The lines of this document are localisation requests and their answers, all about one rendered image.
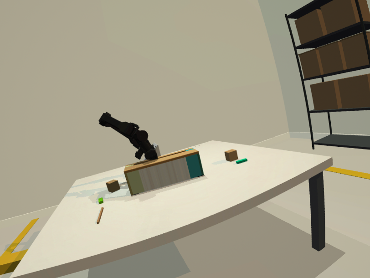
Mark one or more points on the tan cube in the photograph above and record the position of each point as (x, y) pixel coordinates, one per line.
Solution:
(112, 185)
(231, 155)

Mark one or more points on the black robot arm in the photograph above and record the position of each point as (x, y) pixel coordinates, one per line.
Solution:
(129, 130)

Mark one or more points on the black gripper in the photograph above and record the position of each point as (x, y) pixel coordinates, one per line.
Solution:
(150, 151)

